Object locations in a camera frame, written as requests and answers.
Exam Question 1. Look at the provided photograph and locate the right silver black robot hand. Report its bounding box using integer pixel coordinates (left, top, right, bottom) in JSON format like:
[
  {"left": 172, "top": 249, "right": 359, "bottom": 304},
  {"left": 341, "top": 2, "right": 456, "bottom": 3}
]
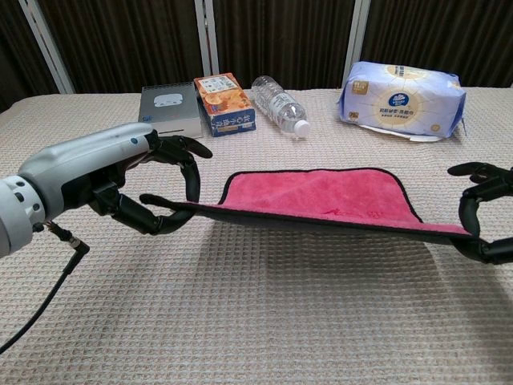
[{"left": 447, "top": 161, "right": 513, "bottom": 265}]

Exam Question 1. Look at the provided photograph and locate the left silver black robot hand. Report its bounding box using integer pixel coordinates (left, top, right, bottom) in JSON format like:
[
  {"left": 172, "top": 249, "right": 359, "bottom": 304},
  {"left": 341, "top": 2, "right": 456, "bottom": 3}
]
[{"left": 18, "top": 122, "right": 213, "bottom": 237}]

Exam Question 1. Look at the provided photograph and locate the pink and black cloth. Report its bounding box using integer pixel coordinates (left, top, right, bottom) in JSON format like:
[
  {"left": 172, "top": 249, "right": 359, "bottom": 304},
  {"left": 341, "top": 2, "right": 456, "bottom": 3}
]
[{"left": 172, "top": 166, "right": 482, "bottom": 241}]

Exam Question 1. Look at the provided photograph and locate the silver earbuds box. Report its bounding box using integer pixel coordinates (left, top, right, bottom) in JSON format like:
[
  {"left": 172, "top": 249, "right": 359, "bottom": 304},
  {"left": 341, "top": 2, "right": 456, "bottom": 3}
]
[{"left": 138, "top": 82, "right": 204, "bottom": 140}]

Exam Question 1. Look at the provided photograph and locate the pale purple tissue pack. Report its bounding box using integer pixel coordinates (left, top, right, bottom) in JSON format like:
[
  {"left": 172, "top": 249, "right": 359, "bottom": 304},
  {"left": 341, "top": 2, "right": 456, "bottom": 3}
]
[{"left": 336, "top": 60, "right": 468, "bottom": 140}]

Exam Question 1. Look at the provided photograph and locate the orange snack box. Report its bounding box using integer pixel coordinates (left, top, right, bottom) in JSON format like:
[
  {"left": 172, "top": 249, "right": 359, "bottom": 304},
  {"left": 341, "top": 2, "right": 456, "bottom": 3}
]
[{"left": 193, "top": 72, "right": 257, "bottom": 138}]

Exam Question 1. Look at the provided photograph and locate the clear plastic water bottle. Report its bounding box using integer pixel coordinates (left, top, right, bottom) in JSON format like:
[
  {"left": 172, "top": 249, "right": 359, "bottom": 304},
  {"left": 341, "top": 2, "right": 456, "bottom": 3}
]
[{"left": 251, "top": 75, "right": 312, "bottom": 140}]

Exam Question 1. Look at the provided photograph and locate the beige woven tablecloth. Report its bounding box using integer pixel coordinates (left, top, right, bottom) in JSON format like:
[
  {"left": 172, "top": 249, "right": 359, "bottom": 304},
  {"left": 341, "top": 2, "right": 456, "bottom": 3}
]
[{"left": 0, "top": 86, "right": 513, "bottom": 385}]

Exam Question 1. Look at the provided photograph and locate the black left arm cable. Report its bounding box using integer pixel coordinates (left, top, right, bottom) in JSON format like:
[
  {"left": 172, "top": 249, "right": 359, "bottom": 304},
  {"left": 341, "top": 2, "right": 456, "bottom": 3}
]
[{"left": 0, "top": 222, "right": 91, "bottom": 356}]

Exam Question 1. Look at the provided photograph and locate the white metal frame post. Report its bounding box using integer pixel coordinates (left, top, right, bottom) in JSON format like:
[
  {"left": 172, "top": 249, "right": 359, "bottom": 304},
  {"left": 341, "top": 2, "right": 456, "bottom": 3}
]
[
  {"left": 342, "top": 0, "right": 370, "bottom": 87},
  {"left": 193, "top": 0, "right": 220, "bottom": 77},
  {"left": 18, "top": 0, "right": 76, "bottom": 94}
]

